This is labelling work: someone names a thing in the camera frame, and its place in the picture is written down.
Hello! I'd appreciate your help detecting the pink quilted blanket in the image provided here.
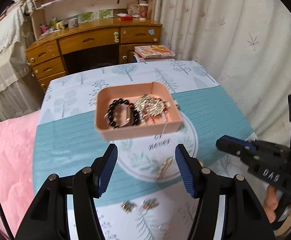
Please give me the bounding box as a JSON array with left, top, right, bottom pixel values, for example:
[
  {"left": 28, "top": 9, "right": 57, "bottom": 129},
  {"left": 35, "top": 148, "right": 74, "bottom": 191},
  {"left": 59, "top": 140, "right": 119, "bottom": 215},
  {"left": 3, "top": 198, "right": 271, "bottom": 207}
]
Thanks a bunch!
[{"left": 0, "top": 111, "right": 40, "bottom": 233}]

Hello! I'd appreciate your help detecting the wooden bookshelf hutch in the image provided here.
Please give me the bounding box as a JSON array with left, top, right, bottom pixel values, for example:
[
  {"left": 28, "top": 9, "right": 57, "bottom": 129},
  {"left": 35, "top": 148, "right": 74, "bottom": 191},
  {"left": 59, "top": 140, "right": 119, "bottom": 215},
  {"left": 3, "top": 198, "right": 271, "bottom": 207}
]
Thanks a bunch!
[{"left": 30, "top": 0, "right": 155, "bottom": 40}]

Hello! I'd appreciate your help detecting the cream patterned curtain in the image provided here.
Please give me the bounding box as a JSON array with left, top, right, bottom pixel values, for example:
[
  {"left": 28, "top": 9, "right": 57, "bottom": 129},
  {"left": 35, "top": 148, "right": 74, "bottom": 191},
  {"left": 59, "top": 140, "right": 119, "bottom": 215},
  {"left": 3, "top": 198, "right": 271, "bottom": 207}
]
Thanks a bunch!
[{"left": 153, "top": 0, "right": 291, "bottom": 145}]

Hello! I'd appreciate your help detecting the black bead bracelet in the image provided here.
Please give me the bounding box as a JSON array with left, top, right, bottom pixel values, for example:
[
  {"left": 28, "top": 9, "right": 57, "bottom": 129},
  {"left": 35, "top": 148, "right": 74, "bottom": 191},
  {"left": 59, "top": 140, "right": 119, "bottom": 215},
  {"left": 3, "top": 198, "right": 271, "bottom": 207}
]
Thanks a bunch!
[{"left": 106, "top": 99, "right": 142, "bottom": 128}]

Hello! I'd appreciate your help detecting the stack of magazines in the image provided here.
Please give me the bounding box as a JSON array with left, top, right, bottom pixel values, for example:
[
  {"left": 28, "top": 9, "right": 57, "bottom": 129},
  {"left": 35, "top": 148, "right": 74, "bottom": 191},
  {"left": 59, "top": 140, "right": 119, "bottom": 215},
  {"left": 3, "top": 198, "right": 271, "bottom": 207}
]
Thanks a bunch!
[{"left": 134, "top": 45, "right": 175, "bottom": 62}]

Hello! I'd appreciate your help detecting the gold pearl hair clip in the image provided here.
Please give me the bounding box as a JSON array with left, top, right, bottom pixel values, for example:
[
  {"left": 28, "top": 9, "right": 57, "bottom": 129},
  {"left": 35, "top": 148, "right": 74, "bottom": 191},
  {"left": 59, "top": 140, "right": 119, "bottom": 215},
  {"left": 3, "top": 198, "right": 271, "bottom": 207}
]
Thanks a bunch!
[{"left": 156, "top": 157, "right": 173, "bottom": 181}]

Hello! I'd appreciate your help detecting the lace covered furniture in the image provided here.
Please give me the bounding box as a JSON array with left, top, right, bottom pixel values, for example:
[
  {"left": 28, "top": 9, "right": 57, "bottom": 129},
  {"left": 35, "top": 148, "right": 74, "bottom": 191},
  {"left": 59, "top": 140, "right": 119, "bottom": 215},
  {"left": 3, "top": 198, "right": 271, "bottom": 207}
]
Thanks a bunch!
[{"left": 0, "top": 0, "right": 44, "bottom": 122}]

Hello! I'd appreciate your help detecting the small colourful earring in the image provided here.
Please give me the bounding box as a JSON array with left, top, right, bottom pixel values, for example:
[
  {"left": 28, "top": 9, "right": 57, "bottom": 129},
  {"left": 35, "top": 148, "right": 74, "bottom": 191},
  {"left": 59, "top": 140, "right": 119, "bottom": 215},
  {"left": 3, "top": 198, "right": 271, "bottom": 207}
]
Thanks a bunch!
[
  {"left": 141, "top": 198, "right": 159, "bottom": 211},
  {"left": 121, "top": 200, "right": 137, "bottom": 213}
]

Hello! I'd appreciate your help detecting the red patterned cup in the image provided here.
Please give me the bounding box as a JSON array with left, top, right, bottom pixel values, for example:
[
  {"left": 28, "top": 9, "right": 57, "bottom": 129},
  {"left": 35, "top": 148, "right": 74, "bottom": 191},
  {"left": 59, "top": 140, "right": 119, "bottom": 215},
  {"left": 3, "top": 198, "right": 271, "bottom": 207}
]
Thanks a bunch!
[{"left": 139, "top": 3, "right": 149, "bottom": 21}]

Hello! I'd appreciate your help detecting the person right hand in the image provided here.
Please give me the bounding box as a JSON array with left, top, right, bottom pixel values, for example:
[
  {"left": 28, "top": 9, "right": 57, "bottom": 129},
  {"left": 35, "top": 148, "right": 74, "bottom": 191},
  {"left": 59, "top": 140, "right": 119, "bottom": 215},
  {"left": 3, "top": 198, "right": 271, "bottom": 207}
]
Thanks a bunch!
[{"left": 263, "top": 185, "right": 279, "bottom": 223}]

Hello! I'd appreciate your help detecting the wooden desk with drawers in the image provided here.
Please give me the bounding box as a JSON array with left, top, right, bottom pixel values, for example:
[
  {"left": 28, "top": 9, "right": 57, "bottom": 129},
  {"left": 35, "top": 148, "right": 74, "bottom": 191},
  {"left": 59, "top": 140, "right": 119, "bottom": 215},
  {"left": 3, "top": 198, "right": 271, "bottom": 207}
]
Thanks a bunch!
[{"left": 26, "top": 18, "right": 162, "bottom": 91}]

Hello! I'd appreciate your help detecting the silver chain necklace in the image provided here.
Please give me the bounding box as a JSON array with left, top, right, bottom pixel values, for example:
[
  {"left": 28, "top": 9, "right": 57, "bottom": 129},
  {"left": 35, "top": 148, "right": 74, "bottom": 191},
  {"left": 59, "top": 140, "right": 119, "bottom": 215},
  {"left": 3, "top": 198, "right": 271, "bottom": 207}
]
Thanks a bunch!
[{"left": 140, "top": 104, "right": 179, "bottom": 136}]

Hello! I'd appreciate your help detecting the gold chain jewelry pile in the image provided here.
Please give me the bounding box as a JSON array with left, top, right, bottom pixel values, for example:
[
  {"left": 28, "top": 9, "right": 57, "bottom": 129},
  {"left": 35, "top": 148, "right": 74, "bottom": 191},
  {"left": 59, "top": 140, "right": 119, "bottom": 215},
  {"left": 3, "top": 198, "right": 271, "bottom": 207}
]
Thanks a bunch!
[{"left": 134, "top": 94, "right": 170, "bottom": 117}]

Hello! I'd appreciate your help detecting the pink rectangular jewelry tray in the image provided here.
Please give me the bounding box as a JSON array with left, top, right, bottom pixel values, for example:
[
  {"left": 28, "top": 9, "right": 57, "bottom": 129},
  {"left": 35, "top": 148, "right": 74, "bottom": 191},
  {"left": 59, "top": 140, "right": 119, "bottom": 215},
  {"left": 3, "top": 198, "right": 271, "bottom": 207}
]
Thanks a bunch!
[{"left": 95, "top": 82, "right": 182, "bottom": 141}]

